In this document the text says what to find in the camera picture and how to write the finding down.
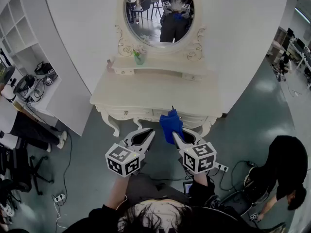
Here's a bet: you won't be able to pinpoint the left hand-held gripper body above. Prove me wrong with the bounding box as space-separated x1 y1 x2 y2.
104 139 147 178

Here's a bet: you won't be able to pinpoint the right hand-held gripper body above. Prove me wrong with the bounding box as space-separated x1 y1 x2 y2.
178 141 217 174

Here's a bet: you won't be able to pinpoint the blue cloth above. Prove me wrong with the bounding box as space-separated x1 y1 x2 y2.
159 109 185 145

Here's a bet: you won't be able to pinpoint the person's left forearm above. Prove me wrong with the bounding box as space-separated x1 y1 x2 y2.
105 175 128 212

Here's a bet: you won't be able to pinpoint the person's right forearm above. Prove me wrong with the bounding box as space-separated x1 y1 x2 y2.
188 171 221 207

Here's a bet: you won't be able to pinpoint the cream white dressing table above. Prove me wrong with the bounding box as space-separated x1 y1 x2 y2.
89 53 223 138

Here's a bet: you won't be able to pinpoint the black tablet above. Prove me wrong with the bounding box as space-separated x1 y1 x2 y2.
183 181 194 195

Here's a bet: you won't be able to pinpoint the person's legs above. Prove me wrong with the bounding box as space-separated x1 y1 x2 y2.
126 172 192 203

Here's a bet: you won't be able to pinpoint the black round chair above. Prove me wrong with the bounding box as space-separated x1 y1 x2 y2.
220 190 258 218

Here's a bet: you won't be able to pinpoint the person's torso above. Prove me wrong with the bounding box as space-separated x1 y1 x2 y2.
62 195 265 233

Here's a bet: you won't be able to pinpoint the green glass vase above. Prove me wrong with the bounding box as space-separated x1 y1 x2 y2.
133 50 148 66

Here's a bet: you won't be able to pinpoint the spare hand-held gripper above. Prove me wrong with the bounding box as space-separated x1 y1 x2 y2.
45 68 59 86

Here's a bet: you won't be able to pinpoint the black office chair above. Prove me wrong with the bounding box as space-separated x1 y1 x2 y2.
0 139 55 196

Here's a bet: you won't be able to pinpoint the white shelf unit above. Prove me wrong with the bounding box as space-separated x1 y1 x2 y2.
0 0 94 137

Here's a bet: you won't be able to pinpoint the black box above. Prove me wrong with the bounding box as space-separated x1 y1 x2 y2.
35 61 53 75

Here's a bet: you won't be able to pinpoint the oval mirror with ornate frame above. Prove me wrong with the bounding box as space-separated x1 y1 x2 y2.
114 0 207 62

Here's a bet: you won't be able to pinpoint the tangle of black cables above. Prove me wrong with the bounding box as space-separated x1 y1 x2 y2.
14 74 47 103

